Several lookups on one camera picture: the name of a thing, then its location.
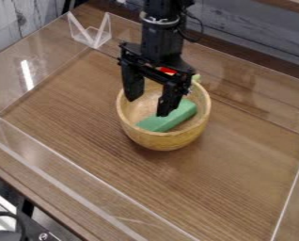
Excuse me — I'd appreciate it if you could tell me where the clear acrylic corner bracket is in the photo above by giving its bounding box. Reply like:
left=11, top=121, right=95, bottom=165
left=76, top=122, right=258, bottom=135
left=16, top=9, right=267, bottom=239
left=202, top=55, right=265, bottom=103
left=67, top=12, right=113, bottom=49

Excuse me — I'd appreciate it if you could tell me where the red toy strawberry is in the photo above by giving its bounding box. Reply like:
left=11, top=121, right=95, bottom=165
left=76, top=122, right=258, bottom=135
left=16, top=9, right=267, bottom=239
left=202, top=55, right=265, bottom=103
left=158, top=65, right=203, bottom=83

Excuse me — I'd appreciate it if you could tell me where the brown wooden bowl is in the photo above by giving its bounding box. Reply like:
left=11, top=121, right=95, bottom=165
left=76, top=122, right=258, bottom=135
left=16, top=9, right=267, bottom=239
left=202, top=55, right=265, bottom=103
left=117, top=79, right=211, bottom=151

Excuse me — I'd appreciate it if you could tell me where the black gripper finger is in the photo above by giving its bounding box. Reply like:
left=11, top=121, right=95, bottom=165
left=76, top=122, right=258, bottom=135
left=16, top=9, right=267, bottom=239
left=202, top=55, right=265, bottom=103
left=157, top=82, right=186, bottom=117
left=122, top=62, right=145, bottom=102

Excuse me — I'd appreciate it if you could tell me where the green rectangular block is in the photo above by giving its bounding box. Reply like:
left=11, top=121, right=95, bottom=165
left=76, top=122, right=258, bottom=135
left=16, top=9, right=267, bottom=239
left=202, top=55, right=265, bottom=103
left=138, top=99, right=198, bottom=133

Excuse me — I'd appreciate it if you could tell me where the black device with logo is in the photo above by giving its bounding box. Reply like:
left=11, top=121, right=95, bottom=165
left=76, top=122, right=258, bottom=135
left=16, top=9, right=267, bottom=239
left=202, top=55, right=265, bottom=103
left=16, top=199, right=75, bottom=241

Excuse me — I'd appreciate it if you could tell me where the clear acrylic enclosure wall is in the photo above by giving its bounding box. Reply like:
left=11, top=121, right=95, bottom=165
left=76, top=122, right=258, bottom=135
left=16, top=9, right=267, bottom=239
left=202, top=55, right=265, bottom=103
left=0, top=14, right=299, bottom=241

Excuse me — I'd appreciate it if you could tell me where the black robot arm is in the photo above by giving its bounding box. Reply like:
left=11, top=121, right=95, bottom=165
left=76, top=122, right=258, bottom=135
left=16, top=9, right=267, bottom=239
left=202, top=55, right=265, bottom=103
left=118, top=0, right=197, bottom=117

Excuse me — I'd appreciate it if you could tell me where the black cable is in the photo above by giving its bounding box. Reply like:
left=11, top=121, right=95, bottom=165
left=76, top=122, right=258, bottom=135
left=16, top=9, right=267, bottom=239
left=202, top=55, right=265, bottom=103
left=0, top=211, right=32, bottom=241

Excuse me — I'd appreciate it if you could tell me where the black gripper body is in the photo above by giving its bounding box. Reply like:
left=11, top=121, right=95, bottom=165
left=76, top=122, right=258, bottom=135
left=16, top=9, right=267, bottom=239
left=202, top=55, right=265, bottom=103
left=118, top=14, right=195, bottom=94

